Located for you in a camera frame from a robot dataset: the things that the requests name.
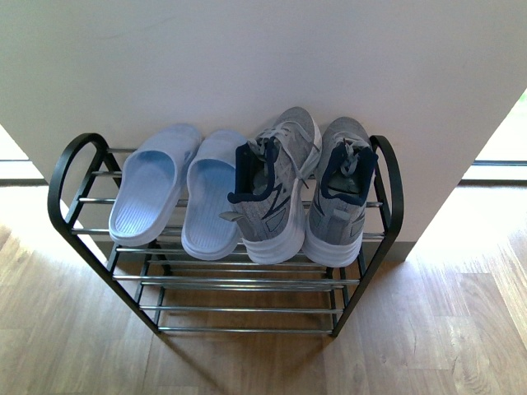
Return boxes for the black metal shoe rack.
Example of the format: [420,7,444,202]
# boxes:
[48,133,404,336]

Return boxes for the light blue slide sandal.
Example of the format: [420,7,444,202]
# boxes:
[181,130,246,261]
[109,123,201,247]

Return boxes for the grey sneaker white sole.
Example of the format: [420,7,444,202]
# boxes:
[220,107,322,264]

